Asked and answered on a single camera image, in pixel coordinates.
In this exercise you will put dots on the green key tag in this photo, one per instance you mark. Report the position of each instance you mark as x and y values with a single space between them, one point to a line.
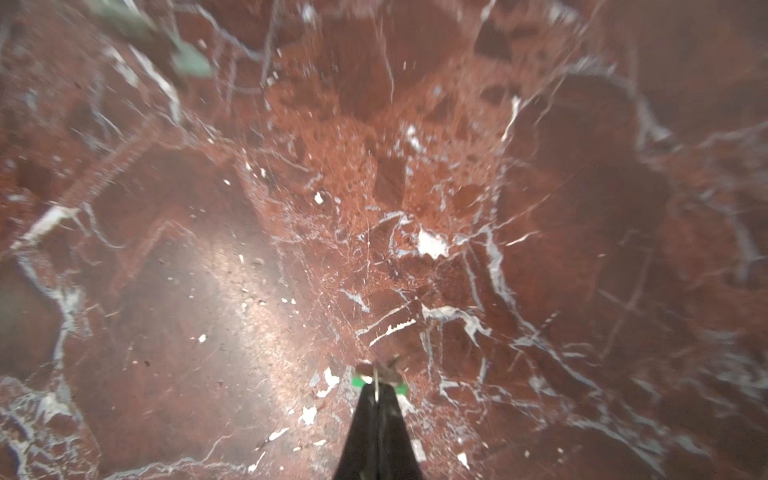
380 373

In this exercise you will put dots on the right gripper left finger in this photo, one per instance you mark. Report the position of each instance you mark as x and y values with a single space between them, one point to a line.
359 457

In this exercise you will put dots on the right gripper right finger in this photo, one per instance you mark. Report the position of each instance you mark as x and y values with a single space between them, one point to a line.
396 459

